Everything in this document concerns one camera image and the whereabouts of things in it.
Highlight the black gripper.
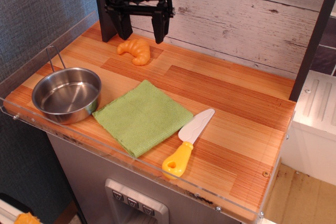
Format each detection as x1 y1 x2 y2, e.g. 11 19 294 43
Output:
104 0 174 44

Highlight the orange toy croissant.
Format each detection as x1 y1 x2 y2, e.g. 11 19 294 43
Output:
117 39 151 66

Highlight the green cloth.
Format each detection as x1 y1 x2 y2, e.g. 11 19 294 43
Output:
92 80 193 158

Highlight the stainless steel pot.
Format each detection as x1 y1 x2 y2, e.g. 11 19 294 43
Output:
31 46 102 125

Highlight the silver toy fridge cabinet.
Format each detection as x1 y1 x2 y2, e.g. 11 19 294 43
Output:
48 134 238 223

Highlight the white plastic appliance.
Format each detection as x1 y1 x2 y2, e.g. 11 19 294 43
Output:
280 71 335 185

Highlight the orange object bottom left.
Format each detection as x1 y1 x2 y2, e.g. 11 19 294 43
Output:
14 212 41 224

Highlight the yellow handled toy knife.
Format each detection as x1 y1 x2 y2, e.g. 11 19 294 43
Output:
162 109 215 179

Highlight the clear acrylic guard rail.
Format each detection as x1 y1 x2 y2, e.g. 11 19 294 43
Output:
3 13 295 223

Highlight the right dark frame post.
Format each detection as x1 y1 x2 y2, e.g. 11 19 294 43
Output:
289 0 335 102

